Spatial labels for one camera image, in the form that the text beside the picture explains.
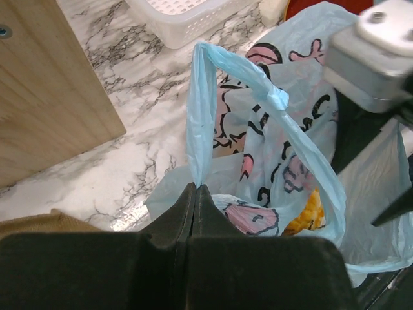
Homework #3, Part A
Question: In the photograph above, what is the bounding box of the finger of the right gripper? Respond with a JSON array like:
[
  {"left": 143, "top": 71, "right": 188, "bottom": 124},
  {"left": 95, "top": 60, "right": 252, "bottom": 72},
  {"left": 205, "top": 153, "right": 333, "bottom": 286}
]
[
  {"left": 332, "top": 91, "right": 395, "bottom": 174},
  {"left": 372, "top": 190, "right": 413, "bottom": 226}
]

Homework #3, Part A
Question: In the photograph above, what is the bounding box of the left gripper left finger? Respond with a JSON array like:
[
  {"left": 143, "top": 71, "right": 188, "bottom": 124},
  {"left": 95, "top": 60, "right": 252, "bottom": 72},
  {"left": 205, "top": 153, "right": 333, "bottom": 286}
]
[{"left": 1, "top": 183, "right": 196, "bottom": 309}]

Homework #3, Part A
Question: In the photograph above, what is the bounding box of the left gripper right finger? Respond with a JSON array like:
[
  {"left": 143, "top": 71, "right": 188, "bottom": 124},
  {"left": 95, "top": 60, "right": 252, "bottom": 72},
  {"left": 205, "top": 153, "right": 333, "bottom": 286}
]
[{"left": 185, "top": 186, "right": 357, "bottom": 309}]

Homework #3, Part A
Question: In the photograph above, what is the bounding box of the light blue plastic bag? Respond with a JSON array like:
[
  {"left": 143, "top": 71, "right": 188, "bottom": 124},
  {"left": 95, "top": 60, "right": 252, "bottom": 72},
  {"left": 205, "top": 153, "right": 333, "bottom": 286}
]
[{"left": 145, "top": 1, "right": 412, "bottom": 286}]

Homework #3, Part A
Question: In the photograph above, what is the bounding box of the brown paper bag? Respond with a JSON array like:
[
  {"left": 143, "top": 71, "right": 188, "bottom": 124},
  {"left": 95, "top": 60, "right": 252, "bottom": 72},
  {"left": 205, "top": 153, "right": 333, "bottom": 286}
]
[{"left": 0, "top": 209, "right": 103, "bottom": 239}]

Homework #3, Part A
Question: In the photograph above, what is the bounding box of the orange fruit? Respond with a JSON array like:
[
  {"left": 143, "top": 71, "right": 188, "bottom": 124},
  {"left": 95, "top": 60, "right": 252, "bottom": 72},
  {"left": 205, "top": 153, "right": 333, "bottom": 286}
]
[{"left": 282, "top": 188, "right": 325, "bottom": 236}]

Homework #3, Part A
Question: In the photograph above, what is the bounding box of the red round plate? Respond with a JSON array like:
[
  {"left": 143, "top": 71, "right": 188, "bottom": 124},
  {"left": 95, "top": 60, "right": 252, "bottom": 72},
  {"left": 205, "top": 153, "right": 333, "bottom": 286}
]
[{"left": 283, "top": 0, "right": 375, "bottom": 20}]

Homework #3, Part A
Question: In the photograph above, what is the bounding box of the wooden shelf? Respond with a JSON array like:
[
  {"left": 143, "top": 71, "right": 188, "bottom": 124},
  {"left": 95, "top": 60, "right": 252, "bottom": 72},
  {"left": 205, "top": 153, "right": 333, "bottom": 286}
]
[{"left": 1, "top": 1, "right": 125, "bottom": 186}]

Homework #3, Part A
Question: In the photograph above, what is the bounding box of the white plastic basket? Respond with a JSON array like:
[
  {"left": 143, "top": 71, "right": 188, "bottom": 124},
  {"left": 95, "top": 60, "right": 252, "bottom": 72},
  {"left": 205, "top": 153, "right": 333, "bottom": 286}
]
[{"left": 126, "top": 0, "right": 255, "bottom": 50}]

